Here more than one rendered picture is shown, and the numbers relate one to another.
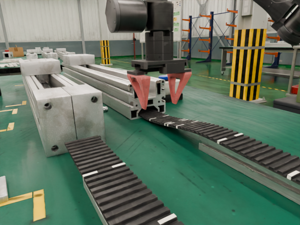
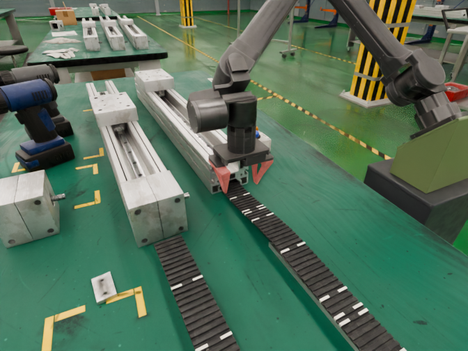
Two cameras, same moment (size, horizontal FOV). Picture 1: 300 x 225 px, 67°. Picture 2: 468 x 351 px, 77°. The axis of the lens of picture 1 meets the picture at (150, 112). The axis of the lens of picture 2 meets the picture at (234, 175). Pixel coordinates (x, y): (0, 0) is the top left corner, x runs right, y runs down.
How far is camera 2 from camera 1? 25 cm
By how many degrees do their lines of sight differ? 16
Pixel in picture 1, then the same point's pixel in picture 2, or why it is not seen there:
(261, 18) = not seen: outside the picture
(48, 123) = (138, 224)
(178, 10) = not seen: outside the picture
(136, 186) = (209, 303)
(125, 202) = (200, 318)
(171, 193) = (237, 298)
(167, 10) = (249, 110)
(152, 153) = (228, 248)
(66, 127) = (154, 224)
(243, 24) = not seen: outside the picture
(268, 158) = (313, 277)
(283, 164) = (322, 286)
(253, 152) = (304, 270)
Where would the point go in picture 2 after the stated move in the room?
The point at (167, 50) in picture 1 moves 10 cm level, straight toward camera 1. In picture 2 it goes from (248, 145) to (243, 172)
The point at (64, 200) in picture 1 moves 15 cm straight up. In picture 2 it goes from (157, 299) to (141, 229)
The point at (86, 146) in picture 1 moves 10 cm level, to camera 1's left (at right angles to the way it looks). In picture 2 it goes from (172, 251) to (114, 248)
